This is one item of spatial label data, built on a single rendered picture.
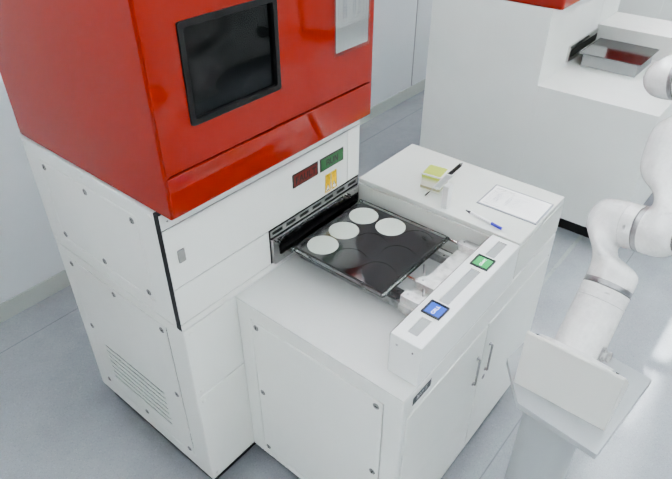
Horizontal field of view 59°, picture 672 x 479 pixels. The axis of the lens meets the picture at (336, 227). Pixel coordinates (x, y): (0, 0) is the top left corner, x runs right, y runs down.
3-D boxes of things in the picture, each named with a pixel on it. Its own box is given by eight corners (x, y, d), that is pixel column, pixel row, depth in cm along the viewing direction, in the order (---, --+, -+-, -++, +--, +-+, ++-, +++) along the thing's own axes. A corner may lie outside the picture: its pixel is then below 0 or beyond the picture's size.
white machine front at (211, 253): (177, 328, 171) (152, 213, 148) (352, 208, 222) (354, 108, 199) (184, 333, 169) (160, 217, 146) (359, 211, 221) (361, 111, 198)
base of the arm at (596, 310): (620, 378, 151) (652, 313, 152) (600, 366, 137) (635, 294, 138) (552, 345, 164) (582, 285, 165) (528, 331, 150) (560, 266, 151)
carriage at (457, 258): (397, 311, 172) (398, 303, 171) (460, 252, 195) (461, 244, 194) (420, 323, 168) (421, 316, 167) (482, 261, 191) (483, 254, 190)
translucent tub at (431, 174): (419, 189, 206) (420, 172, 202) (428, 179, 211) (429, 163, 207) (439, 195, 203) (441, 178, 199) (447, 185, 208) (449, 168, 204)
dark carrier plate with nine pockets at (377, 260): (294, 247, 190) (294, 246, 190) (360, 202, 212) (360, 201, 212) (381, 293, 172) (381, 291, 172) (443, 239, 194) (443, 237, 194)
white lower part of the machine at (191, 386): (106, 394, 253) (53, 240, 206) (246, 295, 305) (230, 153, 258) (216, 494, 217) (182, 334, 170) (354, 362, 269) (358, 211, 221)
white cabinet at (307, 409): (255, 456, 230) (234, 298, 182) (397, 320, 290) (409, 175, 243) (390, 565, 196) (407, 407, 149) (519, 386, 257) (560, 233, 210)
